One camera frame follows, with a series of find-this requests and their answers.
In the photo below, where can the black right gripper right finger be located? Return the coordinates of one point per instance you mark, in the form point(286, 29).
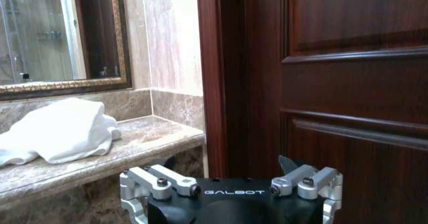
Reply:
point(300, 177)

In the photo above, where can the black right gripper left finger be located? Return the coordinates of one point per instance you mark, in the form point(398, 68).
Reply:
point(156, 179)

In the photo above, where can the white crumpled towel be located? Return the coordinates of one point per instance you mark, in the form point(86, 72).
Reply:
point(61, 131)

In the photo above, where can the marble vanity counter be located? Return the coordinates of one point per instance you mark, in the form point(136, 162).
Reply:
point(100, 156)

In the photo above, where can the dark red wooden door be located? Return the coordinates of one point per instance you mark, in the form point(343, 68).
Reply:
point(354, 83)

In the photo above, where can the dark red wooden door frame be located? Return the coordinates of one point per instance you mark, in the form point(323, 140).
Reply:
point(218, 81)

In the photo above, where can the gold framed wall mirror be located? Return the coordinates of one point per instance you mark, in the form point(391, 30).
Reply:
point(62, 37)

